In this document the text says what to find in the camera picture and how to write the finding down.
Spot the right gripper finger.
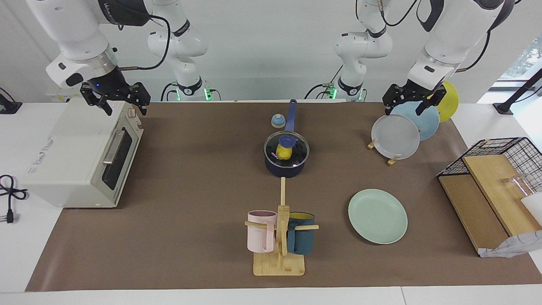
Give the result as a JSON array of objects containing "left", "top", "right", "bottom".
[
  {"left": 127, "top": 83, "right": 151, "bottom": 116},
  {"left": 80, "top": 84, "right": 114, "bottom": 116}
]

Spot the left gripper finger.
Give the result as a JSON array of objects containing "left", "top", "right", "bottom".
[
  {"left": 382, "top": 85, "right": 405, "bottom": 117},
  {"left": 415, "top": 85, "right": 446, "bottom": 117}
]

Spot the glass lid with blue knob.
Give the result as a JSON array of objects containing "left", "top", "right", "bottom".
[{"left": 263, "top": 131, "right": 310, "bottom": 166}]

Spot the yellow plate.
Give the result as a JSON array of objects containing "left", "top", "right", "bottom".
[{"left": 428, "top": 80, "right": 459, "bottom": 123}]

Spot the light blue plate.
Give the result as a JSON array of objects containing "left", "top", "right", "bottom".
[{"left": 392, "top": 101, "right": 440, "bottom": 141}]

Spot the grey plate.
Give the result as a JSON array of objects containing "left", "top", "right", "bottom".
[{"left": 371, "top": 114, "right": 420, "bottom": 161}]

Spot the wooden plate rack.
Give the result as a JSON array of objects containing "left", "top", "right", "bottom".
[{"left": 367, "top": 138, "right": 402, "bottom": 166}]

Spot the light green plate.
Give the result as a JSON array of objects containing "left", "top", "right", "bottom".
[{"left": 348, "top": 189, "right": 408, "bottom": 245}]

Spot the white toaster oven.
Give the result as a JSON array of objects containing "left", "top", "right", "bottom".
[{"left": 20, "top": 97, "right": 144, "bottom": 209}]

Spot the brown table mat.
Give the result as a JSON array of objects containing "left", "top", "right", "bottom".
[{"left": 25, "top": 102, "right": 542, "bottom": 292}]

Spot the light wooden cutting board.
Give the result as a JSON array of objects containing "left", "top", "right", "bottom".
[{"left": 462, "top": 155, "right": 542, "bottom": 237}]

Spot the dark wooden board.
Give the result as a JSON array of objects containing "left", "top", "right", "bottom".
[{"left": 438, "top": 175, "right": 509, "bottom": 255}]

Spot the clear glass jug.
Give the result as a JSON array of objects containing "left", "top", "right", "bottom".
[{"left": 502, "top": 173, "right": 542, "bottom": 200}]

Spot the teal mug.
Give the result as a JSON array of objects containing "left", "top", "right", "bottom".
[{"left": 287, "top": 212, "right": 316, "bottom": 255}]

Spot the white checked cloth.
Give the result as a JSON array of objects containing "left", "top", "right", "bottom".
[{"left": 478, "top": 231, "right": 542, "bottom": 258}]

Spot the pink mug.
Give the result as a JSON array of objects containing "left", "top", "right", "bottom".
[{"left": 247, "top": 210, "right": 278, "bottom": 253}]

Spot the wooden mug tree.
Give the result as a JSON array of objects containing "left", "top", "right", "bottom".
[{"left": 244, "top": 177, "right": 319, "bottom": 277}]

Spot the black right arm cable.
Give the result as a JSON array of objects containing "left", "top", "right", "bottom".
[{"left": 116, "top": 15, "right": 171, "bottom": 72}]

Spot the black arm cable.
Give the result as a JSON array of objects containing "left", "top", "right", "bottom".
[
  {"left": 455, "top": 30, "right": 492, "bottom": 72},
  {"left": 116, "top": 15, "right": 171, "bottom": 72}
]

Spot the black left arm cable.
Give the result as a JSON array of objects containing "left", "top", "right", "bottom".
[{"left": 455, "top": 30, "right": 492, "bottom": 72}]

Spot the black wire basket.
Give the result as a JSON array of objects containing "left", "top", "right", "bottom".
[{"left": 437, "top": 137, "right": 542, "bottom": 195}]

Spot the black clamp mount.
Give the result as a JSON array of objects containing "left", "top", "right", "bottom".
[{"left": 0, "top": 87, "right": 22, "bottom": 115}]

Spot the dark blue pot with handle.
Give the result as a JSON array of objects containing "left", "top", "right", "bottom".
[{"left": 263, "top": 100, "right": 310, "bottom": 178}]

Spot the black power cable with plug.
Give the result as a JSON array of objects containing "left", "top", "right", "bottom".
[{"left": 0, "top": 175, "right": 29, "bottom": 224}]

